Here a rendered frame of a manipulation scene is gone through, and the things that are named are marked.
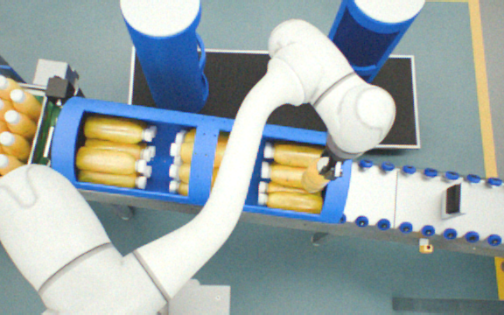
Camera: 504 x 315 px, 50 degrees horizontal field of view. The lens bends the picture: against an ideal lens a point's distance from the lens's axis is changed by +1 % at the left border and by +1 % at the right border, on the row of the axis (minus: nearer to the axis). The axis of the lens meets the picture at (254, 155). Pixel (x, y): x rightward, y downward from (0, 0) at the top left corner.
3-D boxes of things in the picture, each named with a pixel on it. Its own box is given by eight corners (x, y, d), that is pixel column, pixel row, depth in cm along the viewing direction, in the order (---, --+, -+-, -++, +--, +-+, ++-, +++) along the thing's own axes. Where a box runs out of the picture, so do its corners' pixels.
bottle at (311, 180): (315, 198, 152) (327, 185, 134) (296, 183, 153) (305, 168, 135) (329, 178, 154) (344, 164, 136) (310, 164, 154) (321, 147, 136)
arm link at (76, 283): (168, 302, 80) (117, 230, 82) (59, 385, 75) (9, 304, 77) (170, 305, 92) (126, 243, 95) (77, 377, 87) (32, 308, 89)
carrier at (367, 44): (311, 55, 283) (311, 106, 276) (348, -47, 198) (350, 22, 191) (364, 58, 284) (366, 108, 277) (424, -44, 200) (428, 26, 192)
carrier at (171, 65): (179, 129, 269) (220, 92, 275) (158, 53, 184) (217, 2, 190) (141, 92, 273) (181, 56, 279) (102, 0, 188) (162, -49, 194)
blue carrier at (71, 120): (329, 232, 178) (349, 213, 151) (68, 196, 176) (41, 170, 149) (335, 153, 187) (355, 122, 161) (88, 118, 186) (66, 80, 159)
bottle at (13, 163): (12, 164, 184) (-11, 150, 166) (34, 164, 185) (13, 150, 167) (12, 185, 182) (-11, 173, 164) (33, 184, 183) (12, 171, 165)
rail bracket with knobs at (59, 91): (72, 113, 190) (63, 103, 180) (51, 110, 190) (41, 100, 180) (77, 87, 193) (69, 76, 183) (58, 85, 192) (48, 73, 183)
